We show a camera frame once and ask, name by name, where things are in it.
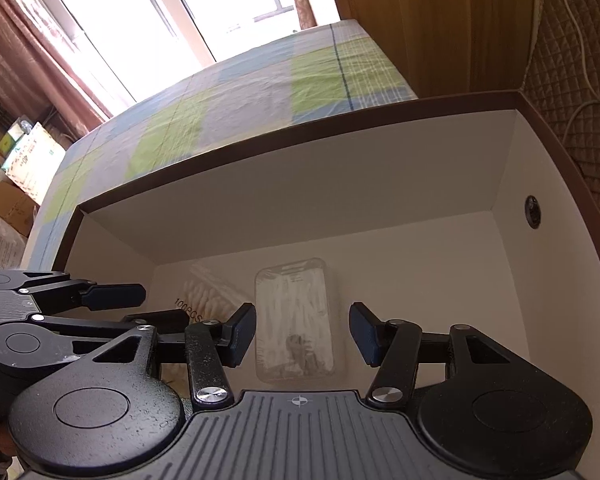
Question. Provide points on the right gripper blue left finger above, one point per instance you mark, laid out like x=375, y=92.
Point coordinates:
x=236, y=335

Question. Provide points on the brown cardboard carton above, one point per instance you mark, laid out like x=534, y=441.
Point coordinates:
x=17, y=208

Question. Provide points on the clear box of floss picks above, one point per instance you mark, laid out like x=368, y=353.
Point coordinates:
x=295, y=332

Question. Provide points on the pink curtain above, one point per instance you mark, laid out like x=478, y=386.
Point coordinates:
x=40, y=68

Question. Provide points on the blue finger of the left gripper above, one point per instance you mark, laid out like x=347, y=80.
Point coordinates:
x=113, y=297
x=166, y=321

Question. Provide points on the quilted beige chair cover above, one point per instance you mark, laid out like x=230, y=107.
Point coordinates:
x=562, y=80

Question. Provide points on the checkered bed sheet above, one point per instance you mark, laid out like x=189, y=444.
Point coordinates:
x=320, y=72

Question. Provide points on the brown cardboard storage box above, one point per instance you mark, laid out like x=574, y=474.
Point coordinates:
x=462, y=209

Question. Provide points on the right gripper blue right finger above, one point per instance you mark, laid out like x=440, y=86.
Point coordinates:
x=372, y=336

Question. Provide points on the cotton swab bag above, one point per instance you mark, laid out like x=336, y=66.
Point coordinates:
x=204, y=296

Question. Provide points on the clear plastic bag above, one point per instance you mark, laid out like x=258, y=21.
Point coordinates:
x=12, y=246

